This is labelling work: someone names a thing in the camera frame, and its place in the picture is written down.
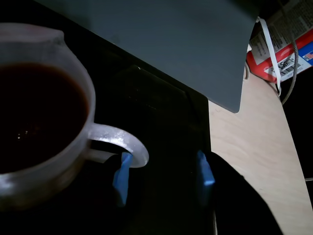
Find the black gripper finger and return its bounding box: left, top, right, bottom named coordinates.
left=196, top=149, right=291, bottom=235
left=66, top=151, right=137, bottom=235

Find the pink teapot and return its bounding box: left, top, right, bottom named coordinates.
left=0, top=23, right=150, bottom=212

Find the black rubber work mat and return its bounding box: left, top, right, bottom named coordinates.
left=0, top=0, right=219, bottom=235

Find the grey desk mat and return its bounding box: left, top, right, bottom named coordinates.
left=34, top=0, right=260, bottom=114

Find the red printed cardboard box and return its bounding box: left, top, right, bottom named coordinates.
left=245, top=0, right=313, bottom=84

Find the grey braided cable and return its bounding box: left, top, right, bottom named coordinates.
left=281, top=40, right=298, bottom=106

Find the white flat cable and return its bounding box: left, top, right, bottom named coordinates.
left=256, top=16, right=282, bottom=96

